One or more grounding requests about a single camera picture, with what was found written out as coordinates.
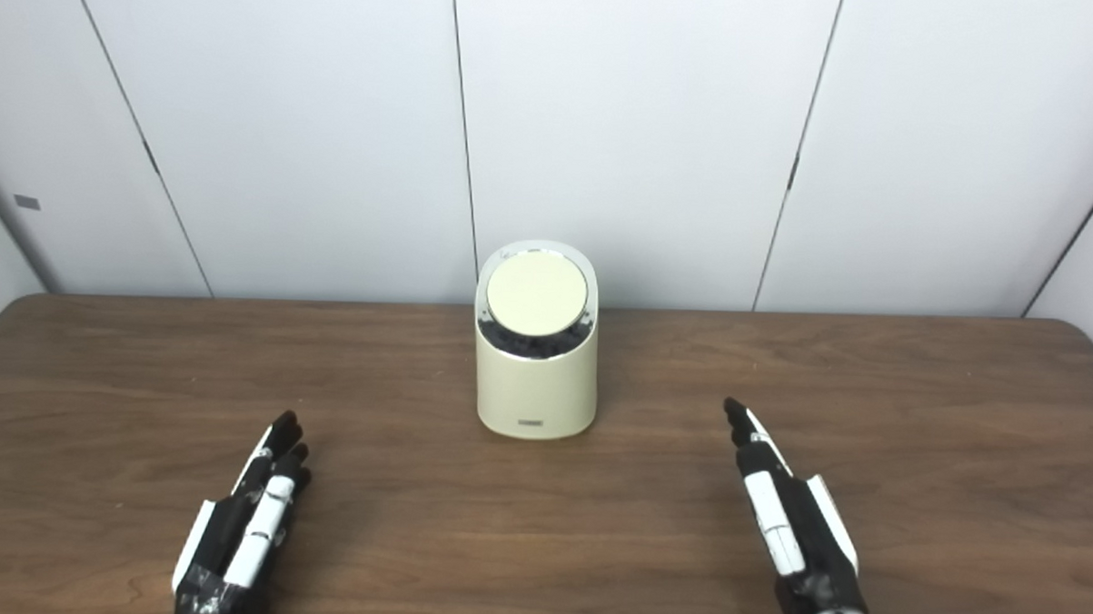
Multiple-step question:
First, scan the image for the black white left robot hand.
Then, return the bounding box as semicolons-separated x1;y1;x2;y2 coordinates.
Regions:
171;407;314;614

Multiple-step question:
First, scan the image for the cream-colored round bin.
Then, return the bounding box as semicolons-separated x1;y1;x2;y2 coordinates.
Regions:
470;238;603;442

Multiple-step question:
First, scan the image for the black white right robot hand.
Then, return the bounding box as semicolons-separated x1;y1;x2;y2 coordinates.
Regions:
716;397;876;614

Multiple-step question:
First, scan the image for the cream round bin lid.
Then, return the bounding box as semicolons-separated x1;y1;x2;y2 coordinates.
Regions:
484;250;591;340

